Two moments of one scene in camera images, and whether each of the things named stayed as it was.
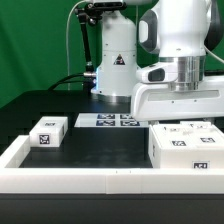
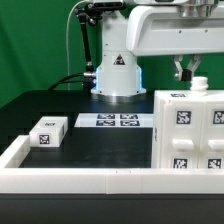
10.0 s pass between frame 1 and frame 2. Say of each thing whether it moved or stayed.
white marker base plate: stayed
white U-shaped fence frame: stayed
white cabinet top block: stayed
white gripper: moved
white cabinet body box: stayed
